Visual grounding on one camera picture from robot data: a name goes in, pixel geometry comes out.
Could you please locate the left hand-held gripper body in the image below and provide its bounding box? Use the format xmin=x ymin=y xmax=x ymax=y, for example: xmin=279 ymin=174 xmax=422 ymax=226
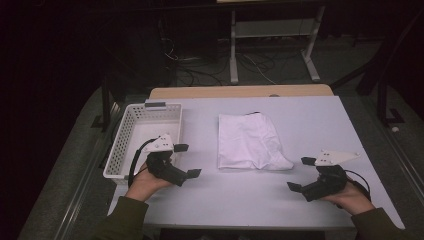
xmin=143 ymin=133 xmax=189 ymax=188

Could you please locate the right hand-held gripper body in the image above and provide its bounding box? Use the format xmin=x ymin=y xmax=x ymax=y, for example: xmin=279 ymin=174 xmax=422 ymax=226
xmin=301 ymin=149 xmax=361 ymax=203

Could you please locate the white perforated plastic basket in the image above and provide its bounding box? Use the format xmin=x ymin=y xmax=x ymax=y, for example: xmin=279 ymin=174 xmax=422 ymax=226
xmin=102 ymin=102 xmax=184 ymax=186

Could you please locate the white cloth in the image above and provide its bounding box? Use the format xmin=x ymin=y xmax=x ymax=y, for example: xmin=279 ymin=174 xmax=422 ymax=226
xmin=217 ymin=111 xmax=295 ymax=171

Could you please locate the person's left hand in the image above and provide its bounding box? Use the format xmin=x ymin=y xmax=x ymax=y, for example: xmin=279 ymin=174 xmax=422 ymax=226
xmin=124 ymin=161 xmax=174 ymax=203

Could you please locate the person's right hand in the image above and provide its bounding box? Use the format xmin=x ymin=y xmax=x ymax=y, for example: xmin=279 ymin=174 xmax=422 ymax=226
xmin=320 ymin=179 xmax=376 ymax=216

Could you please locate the grey clip on basket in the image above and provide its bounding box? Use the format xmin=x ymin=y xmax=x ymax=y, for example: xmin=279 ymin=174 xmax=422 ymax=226
xmin=144 ymin=101 xmax=167 ymax=111

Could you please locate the black metal stand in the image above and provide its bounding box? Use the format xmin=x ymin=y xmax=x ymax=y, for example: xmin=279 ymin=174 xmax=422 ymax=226
xmin=90 ymin=75 xmax=118 ymax=132
xmin=333 ymin=9 xmax=424 ymax=126

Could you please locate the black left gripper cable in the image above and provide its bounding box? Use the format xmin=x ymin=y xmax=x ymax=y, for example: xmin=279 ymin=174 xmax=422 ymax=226
xmin=127 ymin=137 xmax=158 ymax=188

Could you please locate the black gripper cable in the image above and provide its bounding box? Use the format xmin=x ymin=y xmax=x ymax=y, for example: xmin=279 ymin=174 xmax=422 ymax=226
xmin=337 ymin=169 xmax=372 ymax=210
xmin=127 ymin=137 xmax=158 ymax=188

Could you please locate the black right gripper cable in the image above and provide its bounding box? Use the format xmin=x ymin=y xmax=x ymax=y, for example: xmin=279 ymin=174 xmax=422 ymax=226
xmin=337 ymin=169 xmax=372 ymax=210

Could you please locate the tangle of floor cables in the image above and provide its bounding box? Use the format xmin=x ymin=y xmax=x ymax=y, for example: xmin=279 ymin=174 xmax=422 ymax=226
xmin=159 ymin=19 xmax=278 ymax=88

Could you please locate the white metal stand frame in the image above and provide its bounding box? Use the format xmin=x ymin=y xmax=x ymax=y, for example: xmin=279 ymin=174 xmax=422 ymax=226
xmin=229 ymin=4 xmax=326 ymax=85

